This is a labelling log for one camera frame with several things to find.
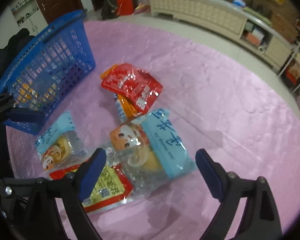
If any light blue cake packet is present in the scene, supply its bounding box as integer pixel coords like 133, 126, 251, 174
102, 108, 196, 197
36, 112, 88, 172

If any blue plastic basket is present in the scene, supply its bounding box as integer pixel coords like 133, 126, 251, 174
0, 10, 96, 135

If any red yellow snack packet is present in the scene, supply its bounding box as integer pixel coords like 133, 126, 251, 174
49, 163, 134, 215

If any pink quilted table cloth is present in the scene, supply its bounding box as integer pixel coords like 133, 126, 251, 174
6, 21, 300, 239

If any dark bag on floor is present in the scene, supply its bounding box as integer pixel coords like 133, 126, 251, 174
101, 0, 118, 20

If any red bag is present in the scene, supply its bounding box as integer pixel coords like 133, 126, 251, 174
116, 0, 134, 16

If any white metal shelf rack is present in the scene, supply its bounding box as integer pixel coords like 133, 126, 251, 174
277, 26, 300, 93

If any cream tv cabinet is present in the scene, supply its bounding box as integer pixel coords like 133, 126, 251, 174
150, 0, 294, 72

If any cardboard box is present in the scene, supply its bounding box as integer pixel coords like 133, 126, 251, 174
270, 13, 298, 44

